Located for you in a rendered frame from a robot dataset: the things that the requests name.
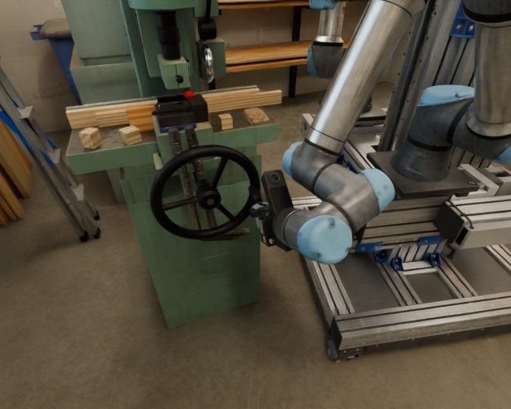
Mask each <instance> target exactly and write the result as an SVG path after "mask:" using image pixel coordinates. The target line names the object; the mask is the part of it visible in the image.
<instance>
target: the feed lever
mask: <svg viewBox="0 0 511 409"><path fill-rule="evenodd" d="M211 3H212V0H207V5H206V18H205V19H199V20H198V33H199V36H200V39H201V40H204V41H205V40H213V39H216V37H217V26H216V23H215V20H214V19H210V14H211Z"/></svg>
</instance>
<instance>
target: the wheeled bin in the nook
mask: <svg viewBox="0 0 511 409"><path fill-rule="evenodd" d="M33 26H34V29H33V31H32V32H30V34H31V37H32V39H33V40H34V41H36V40H45V39H48V40H49V43H50V44H51V46H52V48H53V50H54V53H55V55H56V57H57V59H58V62H59V64H60V66H61V68H62V71H63V73H64V75H65V76H66V78H67V82H68V84H69V85H70V87H71V91H72V92H73V94H74V96H75V99H76V101H77V103H78V105H82V102H81V100H80V97H79V94H78V91H77V88H76V86H75V82H74V80H73V77H72V74H71V71H70V65H71V57H72V52H73V48H74V44H75V43H74V40H73V37H72V35H71V30H70V28H69V25H68V22H67V18H65V19H50V20H48V21H46V22H44V23H43V24H38V25H33Z"/></svg>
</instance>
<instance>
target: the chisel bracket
mask: <svg viewBox="0 0 511 409"><path fill-rule="evenodd" d="M157 57H158V62H159V67H160V71H161V78H162V79H163V81H164V84H165V86H166V88H167V89H168V90H169V89H175V90H179V89H180V88H190V87H191V83H190V81H191V77H190V76H189V66H188V64H187V61H186V60H185V59H184V57H183V56H182V55H181V58H178V59H164V58H163V54H158V55H157ZM176 75H180V76H182V77H183V82H182V83H181V84H180V83H178V82H177V81H176V77H175V76H176Z"/></svg>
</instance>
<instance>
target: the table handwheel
mask: <svg viewBox="0 0 511 409"><path fill-rule="evenodd" d="M203 157H221V161H220V163H219V166H218V167H217V171H216V173H215V175H214V176H213V179H212V181H211V183H210V182H209V181H208V177H207V175H206V174H205V176H206V177H205V179H201V180H198V179H197V177H196V172H192V175H193V177H194V180H195V183H196V186H197V189H196V191H195V196H193V197H191V198H187V199H185V200H179V201H175V202H172V203H168V204H162V192H163V190H164V187H165V184H166V183H167V181H168V180H169V178H170V177H171V175H172V174H173V173H174V172H175V171H176V170H178V169H179V168H180V167H182V166H184V165H185V164H187V163H188V162H190V161H194V160H196V159H199V158H203ZM229 159H230V160H232V161H235V162H236V163H238V164H239V165H240V166H241V167H242V168H243V169H244V170H245V171H246V172H247V175H248V178H249V180H250V186H251V185H252V186H254V187H255V188H256V189H257V191H258V192H260V176H259V174H258V171H257V169H256V167H255V166H254V164H253V163H252V161H251V160H250V159H249V158H248V157H247V156H246V155H244V154H243V153H241V152H239V151H238V150H236V149H232V148H230V147H227V146H223V145H216V144H209V145H201V146H197V147H194V148H191V149H188V150H185V151H183V152H181V153H179V154H178V155H176V156H175V157H173V158H171V159H170V160H169V161H168V162H166V163H165V164H164V165H163V167H162V168H161V169H160V171H159V172H158V174H157V176H156V178H155V179H154V181H153V183H152V187H151V191H150V205H151V210H152V213H153V215H154V217H155V218H156V220H157V222H158V223H159V224H160V225H161V226H162V227H163V228H164V229H166V230H167V231H169V232H170V233H171V234H173V235H177V236H178V237H181V238H184V239H211V238H215V237H217V236H220V235H223V234H226V233H228V232H230V231H232V230H233V229H235V228H236V227H237V226H239V225H240V224H242V223H243V222H244V221H245V220H246V219H247V218H248V217H249V215H250V208H251V207H252V206H253V205H255V204H257V203H256V202H254V200H253V199H252V198H251V195H250V194H249V197H248V199H247V203H246V204H245V205H244V207H243V209H242V210H241V211H240V212H239V213H238V214H237V215H236V216H234V215H233V214H232V213H230V212H229V211H228V210H227V209H226V208H225V207H224V206H223V205H222V204H221V195H220V193H219V191H218V189H217V184H218V182H219V179H220V177H221V174H222V172H223V170H224V169H225V165H226V163H227V162H228V160H229ZM194 203H199V206H200V207H201V208H202V209H206V210H210V209H215V208H217V209H218V210H220V211H221V212H222V213H223V214H224V215H225V216H226V217H228V218H229V221H228V222H226V223H224V224H222V225H220V226H217V227H214V228H211V229H206V230H192V229H187V228H184V227H182V226H179V225H177V224H176V223H174V222H172V221H171V220H170V219H169V218H168V216H167V215H166V214H165V211H166V210H169V209H175V208H177V207H181V206H184V205H191V204H194Z"/></svg>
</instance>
